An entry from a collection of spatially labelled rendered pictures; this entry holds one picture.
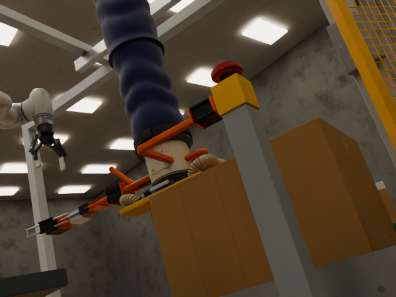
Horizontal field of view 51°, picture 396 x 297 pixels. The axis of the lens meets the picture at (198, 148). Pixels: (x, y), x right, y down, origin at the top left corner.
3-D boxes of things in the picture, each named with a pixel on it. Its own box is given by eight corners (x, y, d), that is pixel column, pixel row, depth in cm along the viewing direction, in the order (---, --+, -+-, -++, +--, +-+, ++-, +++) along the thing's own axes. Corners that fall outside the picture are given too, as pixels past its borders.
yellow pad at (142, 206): (215, 180, 142) (210, 167, 144) (201, 176, 133) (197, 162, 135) (137, 217, 154) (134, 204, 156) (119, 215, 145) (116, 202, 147)
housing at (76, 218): (93, 218, 174) (91, 208, 175) (82, 217, 168) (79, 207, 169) (81, 224, 176) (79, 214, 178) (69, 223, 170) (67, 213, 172)
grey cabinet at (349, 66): (386, 57, 211) (363, 10, 221) (385, 53, 207) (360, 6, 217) (349, 76, 221) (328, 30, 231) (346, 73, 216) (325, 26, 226)
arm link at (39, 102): (58, 118, 209) (34, 126, 210) (53, 91, 214) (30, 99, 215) (47, 109, 198) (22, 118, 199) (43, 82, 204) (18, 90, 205)
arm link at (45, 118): (56, 115, 205) (58, 126, 203) (45, 123, 210) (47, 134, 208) (40, 111, 198) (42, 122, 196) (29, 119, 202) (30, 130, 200)
